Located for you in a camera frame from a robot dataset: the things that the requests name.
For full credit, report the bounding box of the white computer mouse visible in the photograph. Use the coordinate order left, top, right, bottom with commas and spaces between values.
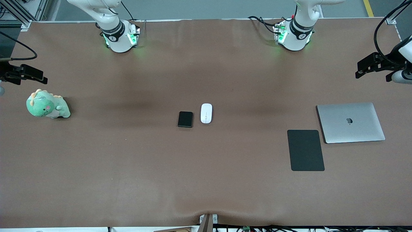
200, 103, 213, 124

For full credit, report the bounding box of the black mouse pad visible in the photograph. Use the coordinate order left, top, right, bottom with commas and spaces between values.
287, 130, 325, 172

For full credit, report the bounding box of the black phone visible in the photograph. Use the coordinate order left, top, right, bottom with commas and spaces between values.
177, 111, 194, 128

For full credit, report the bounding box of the green dinosaur plush toy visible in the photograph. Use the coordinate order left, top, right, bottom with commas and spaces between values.
26, 89, 71, 119

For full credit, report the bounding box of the silver closed laptop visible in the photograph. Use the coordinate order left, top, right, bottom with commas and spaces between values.
316, 102, 386, 144

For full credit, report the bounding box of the brown table cover mat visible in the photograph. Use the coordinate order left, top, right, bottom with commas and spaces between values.
0, 18, 412, 228

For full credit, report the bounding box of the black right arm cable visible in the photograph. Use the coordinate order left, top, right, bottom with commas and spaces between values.
0, 31, 38, 61

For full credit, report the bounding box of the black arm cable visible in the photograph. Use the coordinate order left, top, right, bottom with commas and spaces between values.
373, 0, 412, 66
0, 31, 38, 61

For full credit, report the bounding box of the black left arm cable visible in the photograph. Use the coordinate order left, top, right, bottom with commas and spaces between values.
373, 0, 412, 66

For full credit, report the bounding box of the aluminium frame profile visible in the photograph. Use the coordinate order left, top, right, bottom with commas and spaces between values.
0, 0, 49, 32

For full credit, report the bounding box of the thin black base cable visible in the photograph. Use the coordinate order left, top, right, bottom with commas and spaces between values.
120, 0, 136, 22

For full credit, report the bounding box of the black base cable bundle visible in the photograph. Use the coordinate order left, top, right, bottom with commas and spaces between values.
248, 15, 292, 34

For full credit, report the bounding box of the front camera mount bracket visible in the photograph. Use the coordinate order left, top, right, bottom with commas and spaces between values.
199, 213, 218, 232

